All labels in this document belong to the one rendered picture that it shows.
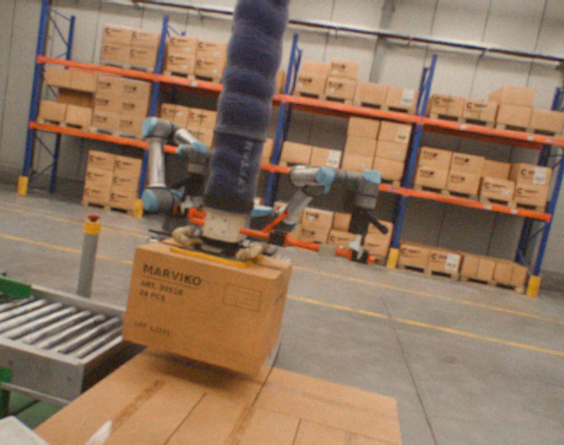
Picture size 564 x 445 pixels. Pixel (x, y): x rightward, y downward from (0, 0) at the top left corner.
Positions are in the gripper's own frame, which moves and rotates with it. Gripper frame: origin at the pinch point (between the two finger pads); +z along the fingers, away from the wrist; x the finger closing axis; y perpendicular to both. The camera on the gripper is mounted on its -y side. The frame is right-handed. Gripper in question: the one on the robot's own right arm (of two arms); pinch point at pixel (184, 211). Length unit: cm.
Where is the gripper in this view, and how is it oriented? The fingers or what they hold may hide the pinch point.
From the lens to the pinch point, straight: 232.6
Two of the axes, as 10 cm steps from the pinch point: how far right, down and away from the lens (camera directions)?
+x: 2.0, -0.7, 9.8
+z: -1.7, 9.8, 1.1
